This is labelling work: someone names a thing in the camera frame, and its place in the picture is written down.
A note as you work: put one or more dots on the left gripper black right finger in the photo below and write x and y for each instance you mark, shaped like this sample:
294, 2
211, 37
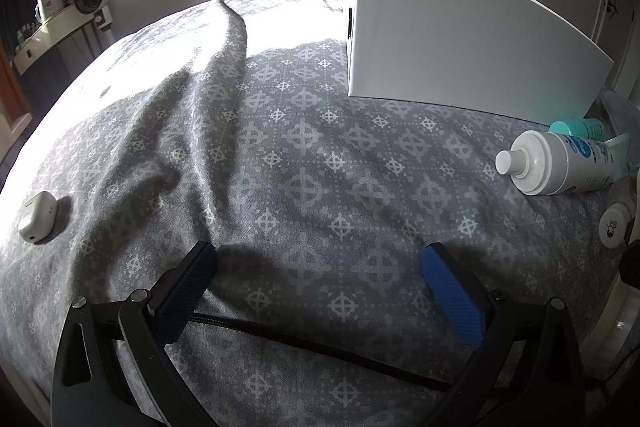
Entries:
525, 369

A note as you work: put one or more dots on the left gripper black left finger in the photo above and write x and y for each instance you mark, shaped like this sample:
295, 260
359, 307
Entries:
89, 386

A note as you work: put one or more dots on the white spray bottle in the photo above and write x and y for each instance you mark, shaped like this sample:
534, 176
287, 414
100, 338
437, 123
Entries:
547, 163

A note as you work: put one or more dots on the pale green funnel cup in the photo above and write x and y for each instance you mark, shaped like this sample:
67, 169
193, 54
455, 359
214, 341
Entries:
619, 146

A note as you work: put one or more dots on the white round jar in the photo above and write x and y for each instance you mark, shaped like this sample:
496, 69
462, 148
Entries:
613, 225

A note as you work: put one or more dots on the small white earbud case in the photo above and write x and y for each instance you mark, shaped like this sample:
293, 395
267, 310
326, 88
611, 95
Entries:
37, 217

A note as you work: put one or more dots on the teal cylindrical bottle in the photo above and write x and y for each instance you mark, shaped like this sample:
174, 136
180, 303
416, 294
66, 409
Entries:
587, 128

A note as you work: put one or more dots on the grey patterned bed cover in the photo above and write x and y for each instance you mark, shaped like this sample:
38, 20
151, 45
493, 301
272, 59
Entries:
230, 123

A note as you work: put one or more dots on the white cardboard box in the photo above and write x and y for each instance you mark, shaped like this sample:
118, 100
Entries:
514, 58

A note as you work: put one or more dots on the white wall shelf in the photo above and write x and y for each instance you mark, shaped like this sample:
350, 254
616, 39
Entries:
60, 27

